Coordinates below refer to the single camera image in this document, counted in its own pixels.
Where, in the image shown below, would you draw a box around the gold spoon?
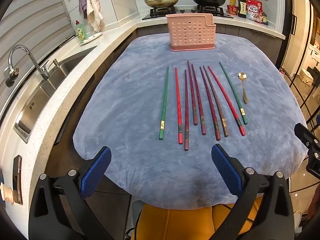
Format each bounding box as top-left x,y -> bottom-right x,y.
237,72 -> 249,104

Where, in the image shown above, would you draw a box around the white window blinds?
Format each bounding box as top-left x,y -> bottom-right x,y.
0,0 -> 75,100

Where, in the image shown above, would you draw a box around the brown chopstick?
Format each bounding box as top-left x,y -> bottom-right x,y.
203,65 -> 229,138

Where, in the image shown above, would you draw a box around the red chopstick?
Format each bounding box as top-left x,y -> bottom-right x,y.
207,66 -> 246,137
174,67 -> 183,145

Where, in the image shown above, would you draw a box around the black faucet attachment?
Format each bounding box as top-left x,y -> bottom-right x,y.
4,67 -> 20,88

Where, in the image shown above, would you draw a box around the white hanging cloth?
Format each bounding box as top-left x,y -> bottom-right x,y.
86,0 -> 104,33

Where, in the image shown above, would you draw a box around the stainless steel sink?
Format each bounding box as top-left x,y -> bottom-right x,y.
12,45 -> 98,144

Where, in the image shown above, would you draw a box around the dark sauce bottle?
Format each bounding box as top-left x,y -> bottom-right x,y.
237,0 -> 248,18

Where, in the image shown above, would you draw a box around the dark rectangular device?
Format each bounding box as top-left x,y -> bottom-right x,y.
12,155 -> 23,204

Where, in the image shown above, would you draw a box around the green dish soap bottle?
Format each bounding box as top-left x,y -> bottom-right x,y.
75,20 -> 86,43

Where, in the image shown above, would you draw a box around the blue-grey fleece blanket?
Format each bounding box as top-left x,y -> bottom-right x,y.
72,33 -> 309,209

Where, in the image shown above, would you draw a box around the green chopstick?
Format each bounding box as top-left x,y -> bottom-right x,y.
158,66 -> 170,140
219,61 -> 249,125

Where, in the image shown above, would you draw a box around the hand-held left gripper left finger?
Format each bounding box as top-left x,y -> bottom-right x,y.
29,146 -> 112,240

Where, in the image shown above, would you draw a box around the maroon chopstick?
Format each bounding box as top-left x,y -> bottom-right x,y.
187,60 -> 198,126
191,64 -> 206,135
184,69 -> 189,151
199,66 -> 222,141

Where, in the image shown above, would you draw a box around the white plate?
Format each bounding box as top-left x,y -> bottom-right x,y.
79,32 -> 103,45

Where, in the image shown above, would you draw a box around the white cabinet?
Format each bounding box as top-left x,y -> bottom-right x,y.
300,67 -> 314,87

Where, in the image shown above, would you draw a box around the black framed glass door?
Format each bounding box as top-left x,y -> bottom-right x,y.
280,0 -> 320,200

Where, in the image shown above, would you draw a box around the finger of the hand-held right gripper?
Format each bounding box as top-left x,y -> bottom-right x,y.
294,122 -> 320,175

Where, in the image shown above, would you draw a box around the black gas stove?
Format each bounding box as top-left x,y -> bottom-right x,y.
142,5 -> 234,21

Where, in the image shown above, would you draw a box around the red and white cereal bag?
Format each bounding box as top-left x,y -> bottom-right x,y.
246,0 -> 264,24

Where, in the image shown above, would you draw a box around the chrome kitchen faucet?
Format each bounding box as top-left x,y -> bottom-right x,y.
9,44 -> 50,81

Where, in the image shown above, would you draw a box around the pink perforated utensil holder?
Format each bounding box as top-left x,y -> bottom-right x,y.
165,13 -> 217,52

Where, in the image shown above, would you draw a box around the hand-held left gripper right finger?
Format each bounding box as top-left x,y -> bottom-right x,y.
211,144 -> 294,240

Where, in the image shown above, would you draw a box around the purple hanging cloth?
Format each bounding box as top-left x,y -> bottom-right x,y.
79,0 -> 88,20

